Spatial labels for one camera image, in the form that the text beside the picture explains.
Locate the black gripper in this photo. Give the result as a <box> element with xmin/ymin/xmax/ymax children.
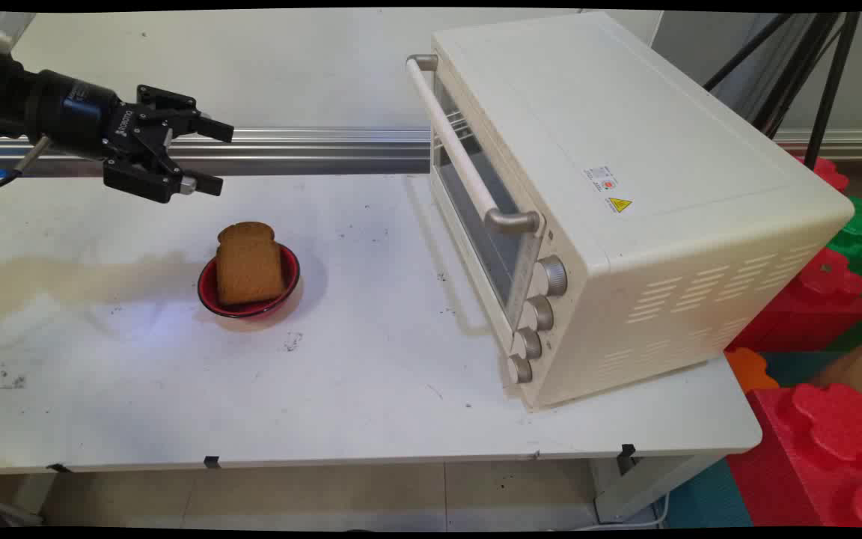
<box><xmin>25</xmin><ymin>69</ymin><xmax>236</xmax><ymax>205</ymax></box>

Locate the oven glass door with handle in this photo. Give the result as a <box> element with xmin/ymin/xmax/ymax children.
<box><xmin>406</xmin><ymin>54</ymin><xmax>548</xmax><ymax>334</ymax></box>

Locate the brown bread slice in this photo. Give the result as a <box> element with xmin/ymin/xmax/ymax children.
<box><xmin>216</xmin><ymin>222</ymin><xmax>286</xmax><ymax>306</ymax></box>

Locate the red bowl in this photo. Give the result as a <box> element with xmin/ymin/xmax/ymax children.
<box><xmin>198</xmin><ymin>243</ymin><xmax>302</xmax><ymax>319</ymax></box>

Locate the white rating label sticker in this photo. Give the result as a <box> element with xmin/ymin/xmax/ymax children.
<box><xmin>584</xmin><ymin>166</ymin><xmax>620</xmax><ymax>193</ymax></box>

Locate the cream toaster oven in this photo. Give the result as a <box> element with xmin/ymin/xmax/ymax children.
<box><xmin>406</xmin><ymin>11</ymin><xmax>856</xmax><ymax>412</ymax></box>

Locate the white table leg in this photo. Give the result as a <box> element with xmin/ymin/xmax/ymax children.
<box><xmin>592</xmin><ymin>451</ymin><xmax>731</xmax><ymax>523</ymax></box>

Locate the orange foam piece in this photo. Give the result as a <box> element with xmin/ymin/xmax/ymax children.
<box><xmin>725</xmin><ymin>347</ymin><xmax>780</xmax><ymax>394</ymax></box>

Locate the teal foam floor mat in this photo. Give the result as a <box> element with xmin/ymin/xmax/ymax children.
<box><xmin>663</xmin><ymin>350</ymin><xmax>821</xmax><ymax>529</ymax></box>

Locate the small red foam piece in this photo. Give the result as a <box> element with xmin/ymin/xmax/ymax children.
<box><xmin>794</xmin><ymin>155</ymin><xmax>849</xmax><ymax>193</ymax></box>

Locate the black tripod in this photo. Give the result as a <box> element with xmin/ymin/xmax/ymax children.
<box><xmin>704</xmin><ymin>11</ymin><xmax>862</xmax><ymax>169</ymax></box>

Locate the green foam block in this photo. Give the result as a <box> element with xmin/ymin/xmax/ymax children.
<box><xmin>826</xmin><ymin>196</ymin><xmax>862</xmax><ymax>311</ymax></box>

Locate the large red foam block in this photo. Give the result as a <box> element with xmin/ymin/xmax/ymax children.
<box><xmin>727</xmin><ymin>383</ymin><xmax>862</xmax><ymax>529</ymax></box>

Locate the aluminium rail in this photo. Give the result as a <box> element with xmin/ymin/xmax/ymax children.
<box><xmin>0</xmin><ymin>127</ymin><xmax>862</xmax><ymax>178</ymax></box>

